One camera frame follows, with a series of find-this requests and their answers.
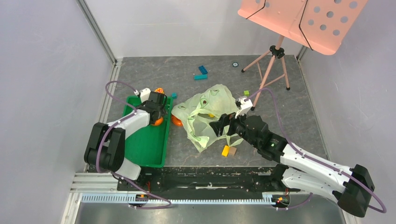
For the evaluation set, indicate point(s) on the pale green plastic bag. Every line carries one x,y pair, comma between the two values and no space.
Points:
193,113

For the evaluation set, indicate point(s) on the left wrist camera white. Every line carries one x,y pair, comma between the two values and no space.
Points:
143,94

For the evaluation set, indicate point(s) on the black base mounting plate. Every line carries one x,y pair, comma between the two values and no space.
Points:
209,183

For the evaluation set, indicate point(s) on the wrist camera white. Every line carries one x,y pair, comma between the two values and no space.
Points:
143,94
244,104

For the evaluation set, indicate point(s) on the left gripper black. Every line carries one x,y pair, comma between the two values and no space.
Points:
162,111

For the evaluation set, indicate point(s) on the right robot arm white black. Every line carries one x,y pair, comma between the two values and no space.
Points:
350,188

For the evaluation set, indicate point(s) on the blue lego brick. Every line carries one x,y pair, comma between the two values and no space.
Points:
203,70

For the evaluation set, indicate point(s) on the brown wooden block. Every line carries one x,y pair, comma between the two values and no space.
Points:
232,151

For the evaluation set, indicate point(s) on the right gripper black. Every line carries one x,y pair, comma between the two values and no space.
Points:
229,126

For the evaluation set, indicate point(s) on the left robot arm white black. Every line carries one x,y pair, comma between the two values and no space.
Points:
106,145

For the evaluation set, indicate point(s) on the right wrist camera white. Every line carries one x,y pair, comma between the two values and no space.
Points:
244,104

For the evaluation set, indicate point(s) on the orange fake fruit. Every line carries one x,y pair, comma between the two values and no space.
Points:
158,122

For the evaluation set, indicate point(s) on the green plastic tray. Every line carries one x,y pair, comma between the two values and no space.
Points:
147,147

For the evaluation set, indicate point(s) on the teal rectangular block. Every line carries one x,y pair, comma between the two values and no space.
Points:
200,77

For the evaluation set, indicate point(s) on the orange curved toy piece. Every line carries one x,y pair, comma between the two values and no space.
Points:
176,121

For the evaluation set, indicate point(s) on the yellow block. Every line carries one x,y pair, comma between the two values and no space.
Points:
225,151

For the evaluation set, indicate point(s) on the pink music stand desk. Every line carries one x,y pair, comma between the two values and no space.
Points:
320,25

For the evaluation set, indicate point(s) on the white cable duct strip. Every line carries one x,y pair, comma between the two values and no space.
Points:
132,198

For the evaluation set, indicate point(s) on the orange yellow round toy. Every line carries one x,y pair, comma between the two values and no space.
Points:
159,90

